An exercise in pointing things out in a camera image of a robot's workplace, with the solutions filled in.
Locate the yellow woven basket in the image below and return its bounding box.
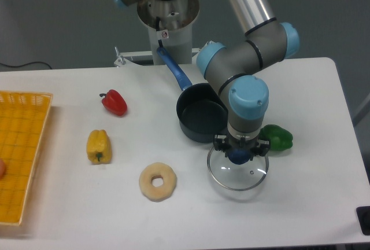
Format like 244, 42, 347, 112
1, 90, 53, 226

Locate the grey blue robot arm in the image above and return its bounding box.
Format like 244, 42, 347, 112
114, 0, 299, 164

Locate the glass lid with blue knob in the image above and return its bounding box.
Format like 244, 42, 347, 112
206, 146, 269, 192

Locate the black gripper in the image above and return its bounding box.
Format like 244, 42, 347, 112
213, 133, 271, 160

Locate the dark pot with blue handle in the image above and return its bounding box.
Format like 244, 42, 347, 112
157, 47, 228, 143

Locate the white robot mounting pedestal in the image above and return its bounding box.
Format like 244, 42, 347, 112
119, 0, 200, 65

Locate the black cable on floor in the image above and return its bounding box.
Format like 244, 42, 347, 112
0, 61, 53, 69

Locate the green bell pepper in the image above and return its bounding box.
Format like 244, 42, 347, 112
259, 124, 293, 151

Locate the yellow bell pepper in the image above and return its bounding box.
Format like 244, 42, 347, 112
86, 130, 112, 164

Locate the black device at table edge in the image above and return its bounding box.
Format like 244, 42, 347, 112
356, 206, 370, 236

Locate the red bell pepper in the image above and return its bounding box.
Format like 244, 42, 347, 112
99, 89, 128, 116

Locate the beige donut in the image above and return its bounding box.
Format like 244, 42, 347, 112
139, 162, 177, 202

